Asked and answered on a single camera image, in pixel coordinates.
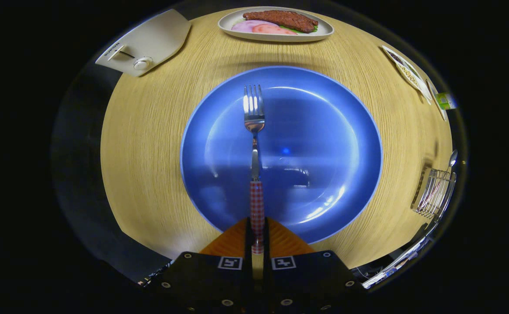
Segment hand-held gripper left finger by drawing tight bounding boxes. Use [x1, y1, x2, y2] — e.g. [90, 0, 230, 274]
[163, 217, 255, 312]

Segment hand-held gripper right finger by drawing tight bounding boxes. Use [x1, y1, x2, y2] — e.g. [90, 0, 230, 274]
[263, 217, 363, 312]

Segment fork with red checked handle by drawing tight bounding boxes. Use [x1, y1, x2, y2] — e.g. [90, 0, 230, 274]
[243, 84, 266, 255]

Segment spoon with red checked handle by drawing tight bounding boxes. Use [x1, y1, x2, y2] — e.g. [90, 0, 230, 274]
[420, 150, 458, 210]

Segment grey computer monitor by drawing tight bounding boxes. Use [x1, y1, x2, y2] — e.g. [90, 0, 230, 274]
[362, 235, 434, 289]

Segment blue round plate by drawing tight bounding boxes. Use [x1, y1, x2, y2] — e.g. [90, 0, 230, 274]
[180, 65, 383, 245]

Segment white square coaster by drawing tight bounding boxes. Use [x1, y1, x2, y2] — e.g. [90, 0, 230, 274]
[427, 78, 448, 121]

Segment silver bottle with green label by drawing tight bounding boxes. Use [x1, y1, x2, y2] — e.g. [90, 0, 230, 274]
[434, 92, 458, 110]

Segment white divided dish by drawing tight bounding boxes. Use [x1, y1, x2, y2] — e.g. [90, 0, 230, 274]
[381, 45, 432, 105]

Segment yellow soybeans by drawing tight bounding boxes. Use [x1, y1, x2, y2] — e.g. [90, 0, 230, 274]
[403, 65, 420, 87]

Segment white toaster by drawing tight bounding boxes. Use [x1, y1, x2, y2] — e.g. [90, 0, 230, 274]
[95, 9, 191, 78]

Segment green lettuce leaf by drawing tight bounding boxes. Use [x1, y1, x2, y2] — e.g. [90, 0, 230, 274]
[280, 25, 318, 35]

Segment pink ham slices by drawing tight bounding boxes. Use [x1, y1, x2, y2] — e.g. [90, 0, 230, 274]
[231, 20, 297, 35]

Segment white oval plate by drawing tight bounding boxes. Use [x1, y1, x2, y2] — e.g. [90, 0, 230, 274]
[218, 7, 335, 43]

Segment brown fried meat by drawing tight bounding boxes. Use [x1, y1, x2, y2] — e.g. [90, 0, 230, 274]
[243, 10, 319, 34]

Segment metal wire basket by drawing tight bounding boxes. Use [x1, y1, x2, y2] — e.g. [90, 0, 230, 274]
[410, 168, 457, 219]

